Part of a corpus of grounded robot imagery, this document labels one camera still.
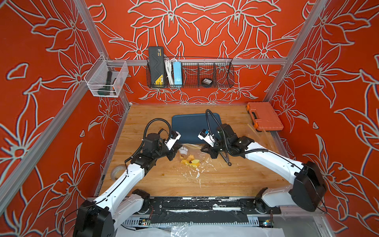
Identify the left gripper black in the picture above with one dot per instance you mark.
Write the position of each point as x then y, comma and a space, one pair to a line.
172, 151

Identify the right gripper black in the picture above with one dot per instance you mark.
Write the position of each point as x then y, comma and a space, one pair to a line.
208, 149

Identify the black metal tongs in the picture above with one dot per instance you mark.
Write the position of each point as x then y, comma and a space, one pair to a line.
225, 157

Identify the bag with yellow duck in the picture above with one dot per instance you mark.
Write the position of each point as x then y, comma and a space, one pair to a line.
191, 155

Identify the dark blue tray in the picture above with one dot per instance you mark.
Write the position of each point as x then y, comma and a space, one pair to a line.
189, 126

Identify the clear bag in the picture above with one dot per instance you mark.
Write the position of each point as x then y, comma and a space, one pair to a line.
260, 137

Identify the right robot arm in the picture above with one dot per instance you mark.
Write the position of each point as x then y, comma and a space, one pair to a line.
306, 187

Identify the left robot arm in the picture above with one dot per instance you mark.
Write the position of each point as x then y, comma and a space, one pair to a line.
104, 215

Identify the orange tool case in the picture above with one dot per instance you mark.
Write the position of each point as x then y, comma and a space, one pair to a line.
264, 117

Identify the clear tape roll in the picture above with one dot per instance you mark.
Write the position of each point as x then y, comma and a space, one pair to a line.
117, 172

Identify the light blue power bank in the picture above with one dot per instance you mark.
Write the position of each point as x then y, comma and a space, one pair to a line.
177, 70

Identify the black box in basket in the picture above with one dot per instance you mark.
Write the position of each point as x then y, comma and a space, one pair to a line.
156, 65

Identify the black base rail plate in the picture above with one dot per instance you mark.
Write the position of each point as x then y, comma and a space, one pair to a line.
225, 211

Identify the black wire wall basket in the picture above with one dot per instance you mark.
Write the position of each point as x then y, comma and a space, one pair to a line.
195, 69

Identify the dark green screwdriver handle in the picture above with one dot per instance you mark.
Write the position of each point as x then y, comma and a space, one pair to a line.
107, 88

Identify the clear acrylic wall bin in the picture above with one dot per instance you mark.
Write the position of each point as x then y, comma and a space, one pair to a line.
106, 78

